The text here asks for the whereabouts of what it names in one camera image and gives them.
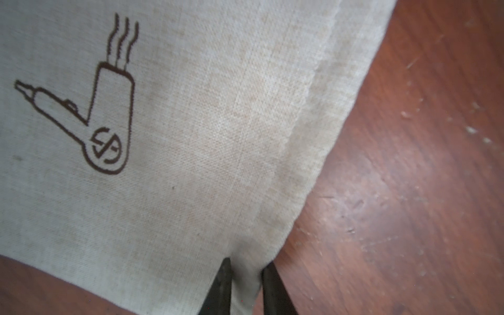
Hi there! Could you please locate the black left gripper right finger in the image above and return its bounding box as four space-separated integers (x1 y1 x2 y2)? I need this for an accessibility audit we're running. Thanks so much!
261 262 299 315

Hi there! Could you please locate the beige linen drawstring bag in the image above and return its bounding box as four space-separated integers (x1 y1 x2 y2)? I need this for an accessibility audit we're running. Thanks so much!
1 1 396 314

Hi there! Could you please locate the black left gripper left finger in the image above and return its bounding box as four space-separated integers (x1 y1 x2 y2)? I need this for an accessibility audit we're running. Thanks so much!
198 257 233 315

